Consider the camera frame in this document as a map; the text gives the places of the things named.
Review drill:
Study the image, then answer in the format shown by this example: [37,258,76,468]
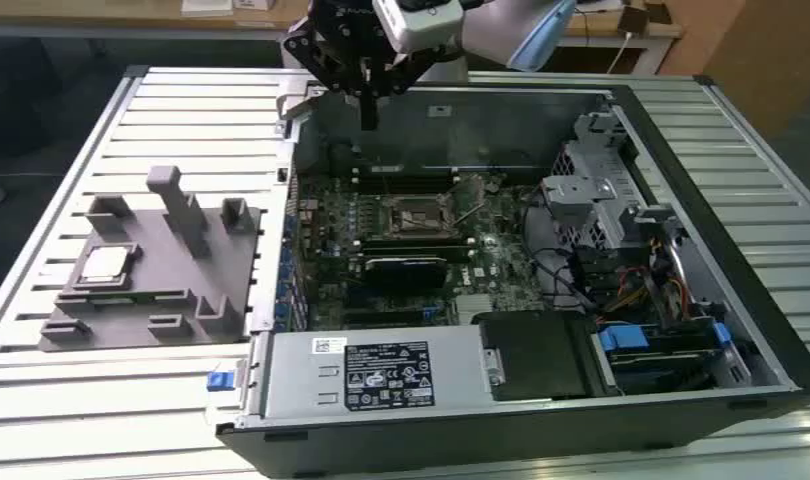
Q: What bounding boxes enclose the CPU socket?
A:
[376,193,456,237]

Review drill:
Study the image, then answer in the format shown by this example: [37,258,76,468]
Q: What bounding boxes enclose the grey power supply unit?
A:
[256,327,492,421]

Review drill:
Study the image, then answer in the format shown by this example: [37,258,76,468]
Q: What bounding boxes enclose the pale blue teach pendant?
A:
[507,0,579,71]

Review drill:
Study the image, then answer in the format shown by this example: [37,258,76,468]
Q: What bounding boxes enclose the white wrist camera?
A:
[372,0,471,54]

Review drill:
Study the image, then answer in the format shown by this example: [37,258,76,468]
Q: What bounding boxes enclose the wooden cabinet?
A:
[656,0,810,146]

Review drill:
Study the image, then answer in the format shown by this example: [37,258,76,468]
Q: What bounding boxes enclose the black phone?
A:
[615,5,652,36]

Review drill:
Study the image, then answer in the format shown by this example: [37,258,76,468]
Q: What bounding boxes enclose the green motherboard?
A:
[289,172,579,331]

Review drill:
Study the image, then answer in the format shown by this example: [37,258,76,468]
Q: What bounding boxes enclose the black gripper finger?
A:
[368,43,444,131]
[281,19,373,131]

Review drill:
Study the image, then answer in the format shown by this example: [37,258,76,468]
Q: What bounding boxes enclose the silver CPU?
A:
[81,245,137,282]

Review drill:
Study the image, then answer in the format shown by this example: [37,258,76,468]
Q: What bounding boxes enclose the grey parts rack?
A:
[36,164,265,354]

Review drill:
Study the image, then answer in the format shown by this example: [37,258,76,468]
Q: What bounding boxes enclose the orange yellow wire bundle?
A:
[613,267,687,316]

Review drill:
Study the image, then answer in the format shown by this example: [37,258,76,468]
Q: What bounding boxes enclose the hard disk in blue carrier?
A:
[593,322,739,396]

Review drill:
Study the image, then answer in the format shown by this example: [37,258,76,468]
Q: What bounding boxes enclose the white paper box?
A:
[180,0,236,14]

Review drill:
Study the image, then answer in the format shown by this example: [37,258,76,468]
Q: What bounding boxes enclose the black drive cover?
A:
[476,309,619,404]

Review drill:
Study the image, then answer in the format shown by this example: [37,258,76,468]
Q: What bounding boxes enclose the black cable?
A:
[517,197,603,314]

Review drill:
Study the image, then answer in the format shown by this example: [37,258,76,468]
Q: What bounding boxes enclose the black PC case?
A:
[213,74,810,476]

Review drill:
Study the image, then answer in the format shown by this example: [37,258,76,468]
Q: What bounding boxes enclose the white charger cable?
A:
[608,29,636,71]

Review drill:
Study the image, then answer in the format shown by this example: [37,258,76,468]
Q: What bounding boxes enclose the silver chipset heat sink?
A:
[455,294,496,324]

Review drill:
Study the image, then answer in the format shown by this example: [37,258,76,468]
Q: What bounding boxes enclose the metal drive cage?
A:
[540,112,652,251]

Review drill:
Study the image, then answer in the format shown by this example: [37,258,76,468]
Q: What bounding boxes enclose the black graphics card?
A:
[361,254,449,290]

